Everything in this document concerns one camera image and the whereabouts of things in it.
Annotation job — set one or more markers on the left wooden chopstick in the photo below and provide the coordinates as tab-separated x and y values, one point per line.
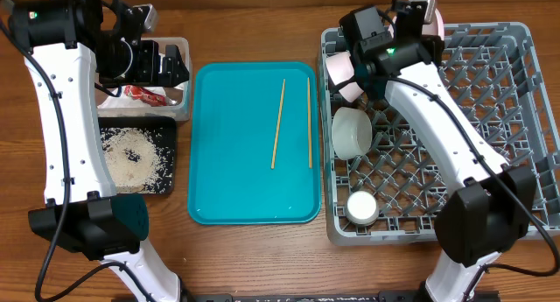
278	125

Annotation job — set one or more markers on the large white plate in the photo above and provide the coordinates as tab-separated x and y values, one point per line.
436	27

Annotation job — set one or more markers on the clear plastic waste bin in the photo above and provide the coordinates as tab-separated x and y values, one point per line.
180	112

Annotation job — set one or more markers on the pink bowl with rice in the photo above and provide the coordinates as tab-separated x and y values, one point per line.
340	69

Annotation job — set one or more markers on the right wooden chopstick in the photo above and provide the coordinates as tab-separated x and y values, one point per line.
309	122

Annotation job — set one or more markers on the teal plastic tray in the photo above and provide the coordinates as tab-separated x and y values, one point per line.
234	118

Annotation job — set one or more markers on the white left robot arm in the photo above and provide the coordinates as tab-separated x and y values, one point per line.
73	48

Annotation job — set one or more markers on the red snack wrapper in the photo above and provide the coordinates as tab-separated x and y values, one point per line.
146	96

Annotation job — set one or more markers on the wooden chopstick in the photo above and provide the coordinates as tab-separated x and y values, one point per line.
278	125
309	122

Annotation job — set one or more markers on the grey plastic dish rack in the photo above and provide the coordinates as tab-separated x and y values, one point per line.
493	74

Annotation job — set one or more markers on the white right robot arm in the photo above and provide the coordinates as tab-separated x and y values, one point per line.
395	55

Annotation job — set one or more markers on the white paper cup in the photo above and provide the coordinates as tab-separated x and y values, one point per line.
361	208

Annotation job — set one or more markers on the grey-white bowl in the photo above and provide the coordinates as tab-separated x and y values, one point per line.
352	133

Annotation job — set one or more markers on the black food waste tray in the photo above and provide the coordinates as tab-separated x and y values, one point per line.
168	125

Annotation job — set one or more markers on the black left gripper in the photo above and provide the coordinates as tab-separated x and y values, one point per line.
153	75

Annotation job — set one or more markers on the rice pile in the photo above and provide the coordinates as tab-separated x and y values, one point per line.
137	160

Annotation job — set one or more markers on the white paper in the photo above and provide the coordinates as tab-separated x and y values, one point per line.
175	94

